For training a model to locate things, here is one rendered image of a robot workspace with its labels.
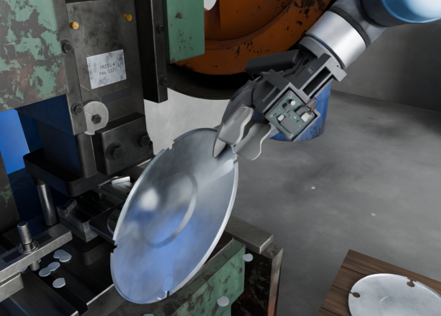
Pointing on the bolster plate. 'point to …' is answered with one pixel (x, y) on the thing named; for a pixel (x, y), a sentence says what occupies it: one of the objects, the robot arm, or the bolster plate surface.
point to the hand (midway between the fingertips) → (220, 150)
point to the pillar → (46, 204)
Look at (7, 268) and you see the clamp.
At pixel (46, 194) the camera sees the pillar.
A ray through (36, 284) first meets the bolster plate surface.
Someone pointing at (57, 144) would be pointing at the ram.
